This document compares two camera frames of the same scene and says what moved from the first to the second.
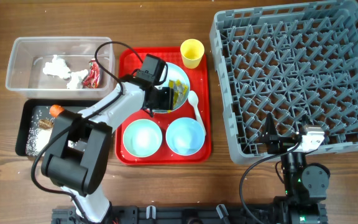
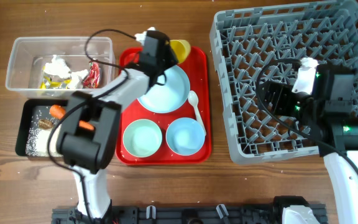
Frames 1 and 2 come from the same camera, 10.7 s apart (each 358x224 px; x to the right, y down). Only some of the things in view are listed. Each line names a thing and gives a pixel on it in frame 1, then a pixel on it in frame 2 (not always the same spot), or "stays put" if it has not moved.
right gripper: [269, 135] -> [283, 91]
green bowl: [142, 138] stays put
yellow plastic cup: [192, 50] -> [181, 49]
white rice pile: [37, 140] stays put
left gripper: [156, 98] -> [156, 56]
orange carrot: [55, 109] stays put
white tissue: [57, 67] stays put
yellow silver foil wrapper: [179, 91] -> [49, 81]
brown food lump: [45, 124] stays put
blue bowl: [185, 136] stays put
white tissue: [76, 77] stays put
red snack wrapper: [92, 80] stays put
